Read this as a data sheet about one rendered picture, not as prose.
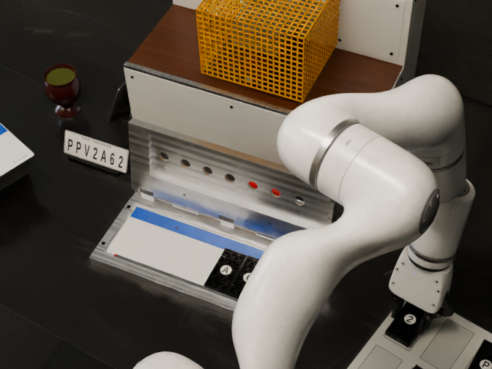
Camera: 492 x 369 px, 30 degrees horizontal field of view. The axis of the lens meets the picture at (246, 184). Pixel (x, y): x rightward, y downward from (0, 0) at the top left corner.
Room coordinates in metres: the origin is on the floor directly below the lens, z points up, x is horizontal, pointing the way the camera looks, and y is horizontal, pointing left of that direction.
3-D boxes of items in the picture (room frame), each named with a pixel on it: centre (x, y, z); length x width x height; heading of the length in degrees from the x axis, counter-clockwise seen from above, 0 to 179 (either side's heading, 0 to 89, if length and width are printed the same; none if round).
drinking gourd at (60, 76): (1.56, 0.41, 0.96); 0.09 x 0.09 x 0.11
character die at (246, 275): (1.03, 0.00, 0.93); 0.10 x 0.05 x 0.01; 154
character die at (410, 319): (0.93, -0.30, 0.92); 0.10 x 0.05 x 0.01; 142
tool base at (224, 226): (1.10, 0.08, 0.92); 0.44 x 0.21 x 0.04; 64
